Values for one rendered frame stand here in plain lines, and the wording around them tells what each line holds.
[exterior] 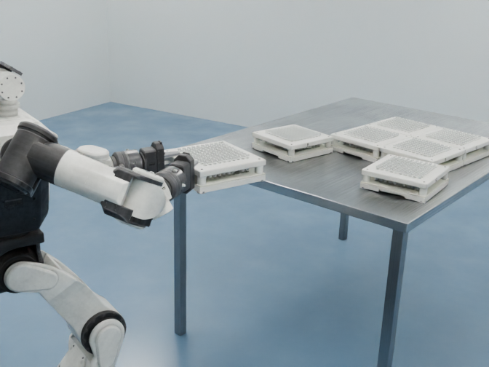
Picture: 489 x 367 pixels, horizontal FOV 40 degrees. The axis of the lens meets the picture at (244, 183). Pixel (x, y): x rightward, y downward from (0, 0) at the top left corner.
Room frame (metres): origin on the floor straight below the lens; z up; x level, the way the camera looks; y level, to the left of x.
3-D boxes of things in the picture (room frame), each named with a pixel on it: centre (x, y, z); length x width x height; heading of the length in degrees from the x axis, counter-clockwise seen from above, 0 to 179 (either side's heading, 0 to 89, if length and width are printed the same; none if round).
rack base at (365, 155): (2.73, -0.53, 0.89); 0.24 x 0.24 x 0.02; 45
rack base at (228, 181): (2.03, 0.10, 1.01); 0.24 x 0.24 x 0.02; 36
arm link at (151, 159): (1.96, 0.32, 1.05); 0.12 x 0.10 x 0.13; 118
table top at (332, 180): (2.88, -0.57, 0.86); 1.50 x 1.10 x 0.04; 141
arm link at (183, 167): (1.82, 0.20, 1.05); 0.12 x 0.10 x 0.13; 158
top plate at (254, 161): (2.03, 0.10, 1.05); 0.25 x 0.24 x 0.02; 126
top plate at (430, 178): (2.30, -0.59, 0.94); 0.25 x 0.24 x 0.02; 56
